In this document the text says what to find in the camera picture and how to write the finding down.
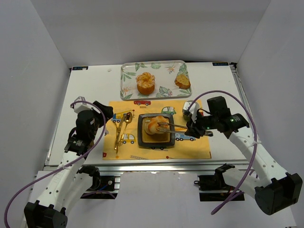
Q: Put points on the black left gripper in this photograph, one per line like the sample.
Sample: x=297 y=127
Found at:
x=104 y=111

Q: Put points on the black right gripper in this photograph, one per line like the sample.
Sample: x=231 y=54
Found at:
x=194 y=127

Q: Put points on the silver metal tongs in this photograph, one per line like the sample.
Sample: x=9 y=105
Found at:
x=175 y=128

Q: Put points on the orange twisted bread roll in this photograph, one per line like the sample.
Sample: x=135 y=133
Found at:
x=152 y=126

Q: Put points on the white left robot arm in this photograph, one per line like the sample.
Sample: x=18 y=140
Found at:
x=72 y=178

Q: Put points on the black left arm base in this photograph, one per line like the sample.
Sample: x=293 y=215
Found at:
x=102 y=186

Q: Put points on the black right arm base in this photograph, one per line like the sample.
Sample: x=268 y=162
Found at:
x=212 y=188

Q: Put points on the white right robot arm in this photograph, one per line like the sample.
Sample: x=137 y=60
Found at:
x=274 y=189

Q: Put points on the sliced herb bread piece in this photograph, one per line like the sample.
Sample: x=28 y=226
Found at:
x=182 y=81

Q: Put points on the orange sugared bundt bread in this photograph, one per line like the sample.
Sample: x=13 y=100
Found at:
x=145 y=83

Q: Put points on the dark green mug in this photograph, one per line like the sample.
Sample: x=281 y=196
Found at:
x=186 y=113

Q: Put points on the gold knife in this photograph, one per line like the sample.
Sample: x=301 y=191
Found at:
x=120 y=124

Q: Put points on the yellow vehicle print placemat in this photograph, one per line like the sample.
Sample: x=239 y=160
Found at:
x=185 y=147

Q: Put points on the gold spoon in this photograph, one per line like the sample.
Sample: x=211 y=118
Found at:
x=128 y=117

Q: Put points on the gold fork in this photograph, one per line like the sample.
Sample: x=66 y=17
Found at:
x=116 y=140

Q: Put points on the black square amber plate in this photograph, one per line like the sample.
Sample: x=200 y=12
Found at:
x=156 y=140

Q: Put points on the blue label left corner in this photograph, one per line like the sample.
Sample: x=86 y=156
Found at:
x=75 y=68

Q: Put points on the floral white serving tray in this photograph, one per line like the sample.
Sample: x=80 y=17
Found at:
x=165 y=73

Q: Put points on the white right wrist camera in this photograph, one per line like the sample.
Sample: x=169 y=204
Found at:
x=193 y=108

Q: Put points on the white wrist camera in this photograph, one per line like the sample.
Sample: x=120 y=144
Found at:
x=193 y=108
x=79 y=105

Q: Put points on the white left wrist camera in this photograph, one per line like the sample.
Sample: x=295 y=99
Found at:
x=79 y=105

